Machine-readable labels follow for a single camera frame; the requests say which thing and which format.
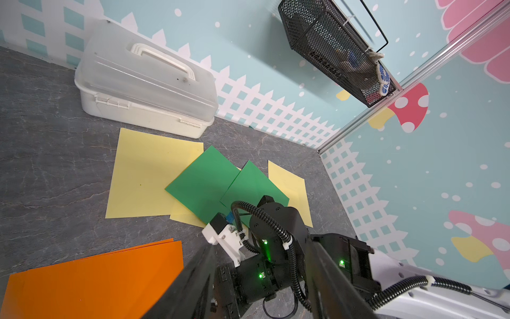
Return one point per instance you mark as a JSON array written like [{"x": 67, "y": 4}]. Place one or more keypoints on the small green paper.
[{"x": 201, "y": 186}]

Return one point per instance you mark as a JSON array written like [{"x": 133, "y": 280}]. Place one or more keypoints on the orange paper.
[{"x": 120, "y": 284}]

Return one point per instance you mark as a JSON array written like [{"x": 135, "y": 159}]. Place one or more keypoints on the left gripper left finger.
[{"x": 191, "y": 293}]

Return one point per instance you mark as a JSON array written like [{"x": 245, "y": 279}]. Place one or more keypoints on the blue white item in basket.
[{"x": 363, "y": 74}]

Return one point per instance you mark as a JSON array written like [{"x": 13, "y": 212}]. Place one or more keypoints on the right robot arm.
[{"x": 388, "y": 286}]

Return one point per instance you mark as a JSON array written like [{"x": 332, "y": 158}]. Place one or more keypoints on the middle yellow paper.
[{"x": 185, "y": 215}]

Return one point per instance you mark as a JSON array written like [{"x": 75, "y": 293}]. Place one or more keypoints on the large green paper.
[{"x": 250, "y": 186}]

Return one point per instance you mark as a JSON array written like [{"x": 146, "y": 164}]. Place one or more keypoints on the right yellow paper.
[{"x": 294, "y": 188}]

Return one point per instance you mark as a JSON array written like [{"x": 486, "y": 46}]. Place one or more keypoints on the black wire wall basket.
[{"x": 321, "y": 33}]

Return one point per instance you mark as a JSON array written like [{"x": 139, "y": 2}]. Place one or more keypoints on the white plastic storage box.
[{"x": 126, "y": 78}]

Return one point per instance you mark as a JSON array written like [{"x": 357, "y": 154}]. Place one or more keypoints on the left yellow paper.
[{"x": 145, "y": 165}]

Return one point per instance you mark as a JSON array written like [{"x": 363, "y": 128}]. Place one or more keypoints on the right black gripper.
[{"x": 237, "y": 288}]

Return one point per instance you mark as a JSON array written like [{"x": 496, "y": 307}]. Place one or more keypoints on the yellow paper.
[
  {"x": 185, "y": 215},
  {"x": 145, "y": 165},
  {"x": 294, "y": 188}
]

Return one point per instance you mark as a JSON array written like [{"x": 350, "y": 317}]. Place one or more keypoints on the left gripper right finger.
[{"x": 331, "y": 295}]

